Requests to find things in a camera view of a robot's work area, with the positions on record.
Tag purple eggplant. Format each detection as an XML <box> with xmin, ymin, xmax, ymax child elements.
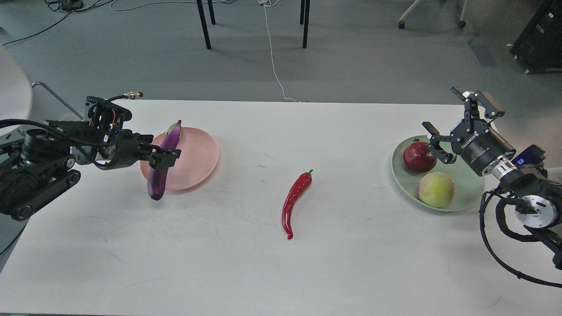
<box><xmin>147</xmin><ymin>120</ymin><xmax>182</xmax><ymax>201</ymax></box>

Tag pink plate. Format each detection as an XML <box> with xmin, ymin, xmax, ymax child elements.
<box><xmin>153</xmin><ymin>127</ymin><xmax>220</xmax><ymax>191</ymax></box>

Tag white rolling chair base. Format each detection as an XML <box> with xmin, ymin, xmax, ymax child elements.
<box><xmin>397</xmin><ymin>0</ymin><xmax>471</xmax><ymax>29</ymax></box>

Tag black equipment case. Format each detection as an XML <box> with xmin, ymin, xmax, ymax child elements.
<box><xmin>510</xmin><ymin>0</ymin><xmax>562</xmax><ymax>74</ymax></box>

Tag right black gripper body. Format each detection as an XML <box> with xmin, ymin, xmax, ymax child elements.
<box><xmin>451</xmin><ymin>119</ymin><xmax>516</xmax><ymax>176</ymax></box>

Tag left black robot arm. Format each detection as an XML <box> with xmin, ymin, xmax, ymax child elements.
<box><xmin>0</xmin><ymin>92</ymin><xmax>182</xmax><ymax>221</ymax></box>

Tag green plate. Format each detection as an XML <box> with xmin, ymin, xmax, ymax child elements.
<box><xmin>391</xmin><ymin>135</ymin><xmax>486</xmax><ymax>212</ymax></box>

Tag white chair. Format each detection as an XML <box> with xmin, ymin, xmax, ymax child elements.
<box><xmin>0</xmin><ymin>44</ymin><xmax>84</xmax><ymax>136</ymax></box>

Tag red pomegranate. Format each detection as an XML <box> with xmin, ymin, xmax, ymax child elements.
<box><xmin>402</xmin><ymin>138</ymin><xmax>437</xmax><ymax>174</ymax></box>

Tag black floor cables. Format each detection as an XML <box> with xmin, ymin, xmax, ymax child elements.
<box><xmin>0</xmin><ymin>0</ymin><xmax>115</xmax><ymax>47</ymax></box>

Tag red chili pepper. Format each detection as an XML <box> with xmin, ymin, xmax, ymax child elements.
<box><xmin>281</xmin><ymin>169</ymin><xmax>313</xmax><ymax>240</ymax></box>

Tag yellow green peach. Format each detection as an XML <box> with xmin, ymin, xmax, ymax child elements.
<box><xmin>418</xmin><ymin>172</ymin><xmax>455</xmax><ymax>209</ymax></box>

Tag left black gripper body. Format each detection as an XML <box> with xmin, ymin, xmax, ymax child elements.
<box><xmin>105</xmin><ymin>129</ymin><xmax>142</xmax><ymax>170</ymax></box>

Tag white floor cable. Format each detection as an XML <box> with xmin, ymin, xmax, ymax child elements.
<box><xmin>257</xmin><ymin>0</ymin><xmax>303</xmax><ymax>103</ymax></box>

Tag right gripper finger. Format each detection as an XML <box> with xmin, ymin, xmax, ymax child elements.
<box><xmin>451</xmin><ymin>87</ymin><xmax>505</xmax><ymax>132</ymax></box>
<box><xmin>422</xmin><ymin>122</ymin><xmax>458</xmax><ymax>164</ymax></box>

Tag black table leg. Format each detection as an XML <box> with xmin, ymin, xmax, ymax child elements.
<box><xmin>195</xmin><ymin>0</ymin><xmax>212</xmax><ymax>50</ymax></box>
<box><xmin>207</xmin><ymin>0</ymin><xmax>216</xmax><ymax>25</ymax></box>
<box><xmin>302</xmin><ymin>0</ymin><xmax>311</xmax><ymax>49</ymax></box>
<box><xmin>299</xmin><ymin>0</ymin><xmax>306</xmax><ymax>25</ymax></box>

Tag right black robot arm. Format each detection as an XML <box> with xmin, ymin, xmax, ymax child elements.
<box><xmin>423</xmin><ymin>87</ymin><xmax>562</xmax><ymax>288</ymax></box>

